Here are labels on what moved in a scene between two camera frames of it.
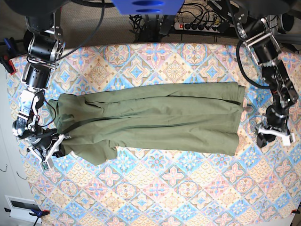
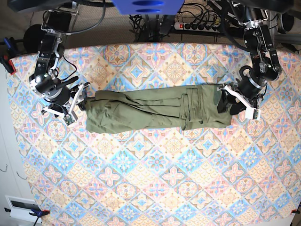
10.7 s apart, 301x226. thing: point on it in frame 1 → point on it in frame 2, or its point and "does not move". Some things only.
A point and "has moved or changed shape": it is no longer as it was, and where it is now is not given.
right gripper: [276, 123] → [248, 93]
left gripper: [42, 138] → [64, 103]
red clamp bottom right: [295, 211] does not move
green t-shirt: [200, 118] has moved or changed shape
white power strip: [198, 27] does not move
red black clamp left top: [7, 64] does not move
